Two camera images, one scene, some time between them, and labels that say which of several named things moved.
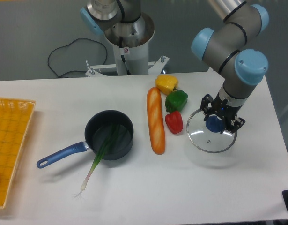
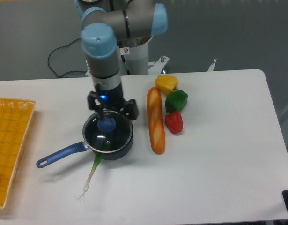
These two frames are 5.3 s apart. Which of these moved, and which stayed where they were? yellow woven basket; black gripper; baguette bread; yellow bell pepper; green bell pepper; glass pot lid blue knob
Moved: black gripper; glass pot lid blue knob
Stayed: yellow woven basket; baguette bread; green bell pepper; yellow bell pepper
